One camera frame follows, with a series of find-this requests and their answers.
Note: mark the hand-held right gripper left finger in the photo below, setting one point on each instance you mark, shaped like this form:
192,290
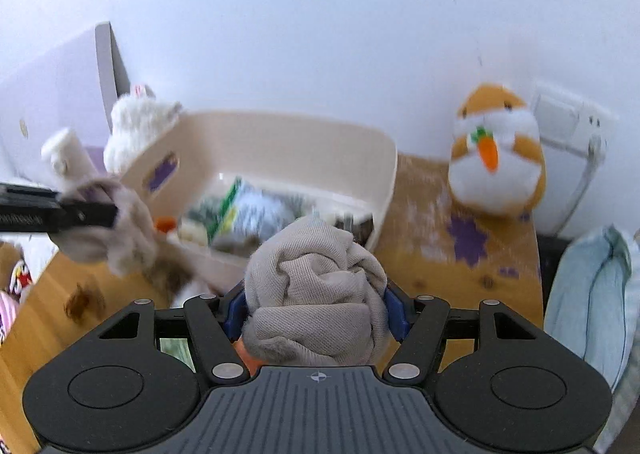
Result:
232,314

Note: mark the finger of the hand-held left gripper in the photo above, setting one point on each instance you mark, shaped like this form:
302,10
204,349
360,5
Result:
87,215

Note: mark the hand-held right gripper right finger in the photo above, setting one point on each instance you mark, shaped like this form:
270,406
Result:
395,311

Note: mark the grey purple cloth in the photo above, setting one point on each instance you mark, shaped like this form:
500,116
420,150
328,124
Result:
130,224

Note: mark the beige cloth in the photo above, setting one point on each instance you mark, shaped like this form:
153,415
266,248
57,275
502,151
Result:
310,284

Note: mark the white snack packet green edge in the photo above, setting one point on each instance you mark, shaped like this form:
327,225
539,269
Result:
250,214

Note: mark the beige plastic storage bin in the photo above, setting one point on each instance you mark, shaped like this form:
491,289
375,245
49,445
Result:
280,144

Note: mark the wooden desktop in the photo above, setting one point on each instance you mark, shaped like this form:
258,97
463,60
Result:
435,274

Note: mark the orange drink carton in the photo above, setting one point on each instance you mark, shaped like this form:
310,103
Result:
247,359

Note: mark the white insulated bottle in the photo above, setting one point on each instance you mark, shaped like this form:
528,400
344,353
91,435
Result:
65,154

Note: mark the green snack bag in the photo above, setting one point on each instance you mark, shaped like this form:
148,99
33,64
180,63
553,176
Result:
175,351

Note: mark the white printed cloth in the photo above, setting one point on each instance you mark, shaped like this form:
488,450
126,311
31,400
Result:
20,279

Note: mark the brown fluffy item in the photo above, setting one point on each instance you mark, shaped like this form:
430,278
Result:
170,274

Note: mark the small brown fuzzy item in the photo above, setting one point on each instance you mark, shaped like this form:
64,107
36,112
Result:
80,304

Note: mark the white fluffy plush toy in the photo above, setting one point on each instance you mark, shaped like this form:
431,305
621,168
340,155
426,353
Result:
135,129

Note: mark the pink cloth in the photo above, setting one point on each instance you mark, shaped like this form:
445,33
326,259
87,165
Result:
2,319

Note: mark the orange hamster plush toy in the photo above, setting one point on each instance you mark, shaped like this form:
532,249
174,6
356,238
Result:
490,184

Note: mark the light blue quilt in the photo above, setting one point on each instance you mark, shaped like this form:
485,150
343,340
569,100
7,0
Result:
585,294

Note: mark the white wall socket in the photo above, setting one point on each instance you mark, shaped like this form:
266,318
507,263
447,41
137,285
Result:
555,114

